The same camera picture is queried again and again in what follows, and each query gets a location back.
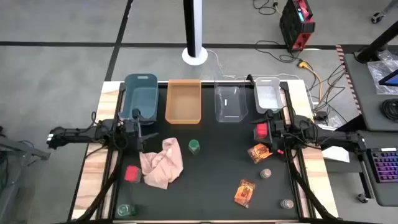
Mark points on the white plastic bin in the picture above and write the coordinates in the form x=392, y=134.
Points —
x=267, y=95

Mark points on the red and black equipment case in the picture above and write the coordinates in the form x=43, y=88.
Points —
x=295, y=28

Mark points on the blue lit screen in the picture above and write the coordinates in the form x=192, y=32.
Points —
x=391, y=79

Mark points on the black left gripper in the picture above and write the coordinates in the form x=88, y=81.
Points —
x=132, y=129

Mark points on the pink cloth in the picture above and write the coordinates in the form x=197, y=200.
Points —
x=161, y=165

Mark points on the white round pole base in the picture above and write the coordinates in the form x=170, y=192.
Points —
x=199, y=59

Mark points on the orange spice packet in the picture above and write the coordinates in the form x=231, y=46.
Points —
x=258, y=152
x=244, y=193

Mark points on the white paper sheet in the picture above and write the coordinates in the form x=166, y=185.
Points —
x=337, y=154

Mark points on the grey metal stand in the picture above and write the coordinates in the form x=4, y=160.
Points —
x=18, y=149

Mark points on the black slanted monitor post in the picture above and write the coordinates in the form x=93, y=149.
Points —
x=377, y=42

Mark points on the red spice box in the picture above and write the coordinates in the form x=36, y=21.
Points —
x=262, y=130
x=132, y=173

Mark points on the grey desk with striped edge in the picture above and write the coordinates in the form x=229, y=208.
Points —
x=363, y=102

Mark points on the black slanted bar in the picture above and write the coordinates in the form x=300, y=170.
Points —
x=351, y=124

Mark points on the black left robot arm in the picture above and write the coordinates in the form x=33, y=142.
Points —
x=77, y=133

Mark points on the orange plastic bin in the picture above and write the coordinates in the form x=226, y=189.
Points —
x=183, y=102

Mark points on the tall white and black pole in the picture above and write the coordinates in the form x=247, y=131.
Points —
x=190, y=28

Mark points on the black table mat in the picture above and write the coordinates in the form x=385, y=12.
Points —
x=211, y=174

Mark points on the blue-grey plastic bin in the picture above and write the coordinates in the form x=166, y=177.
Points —
x=141, y=96

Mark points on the green-lid spice jar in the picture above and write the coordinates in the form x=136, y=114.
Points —
x=124, y=210
x=194, y=146

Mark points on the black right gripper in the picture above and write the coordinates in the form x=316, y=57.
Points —
x=280, y=129

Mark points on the office chair caster leg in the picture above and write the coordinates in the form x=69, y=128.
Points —
x=377, y=17

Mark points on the clear plastic bag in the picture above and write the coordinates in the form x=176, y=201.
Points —
x=377, y=71

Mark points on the dark grey keyboard desk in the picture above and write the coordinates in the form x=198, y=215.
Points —
x=388, y=193

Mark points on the backlit keyboard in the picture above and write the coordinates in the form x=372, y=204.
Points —
x=385, y=165

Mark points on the black desk caster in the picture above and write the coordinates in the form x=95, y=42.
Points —
x=362, y=198

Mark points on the small red clip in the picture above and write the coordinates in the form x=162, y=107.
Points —
x=280, y=152

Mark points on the small brown spice jar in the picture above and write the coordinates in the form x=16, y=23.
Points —
x=286, y=204
x=265, y=173

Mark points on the black power adapter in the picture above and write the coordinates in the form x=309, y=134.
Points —
x=320, y=115

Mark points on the black clamp knob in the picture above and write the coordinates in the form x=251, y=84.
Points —
x=249, y=79

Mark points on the clear plastic bin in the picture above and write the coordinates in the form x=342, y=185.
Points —
x=231, y=102

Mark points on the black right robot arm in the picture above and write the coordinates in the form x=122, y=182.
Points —
x=326, y=135

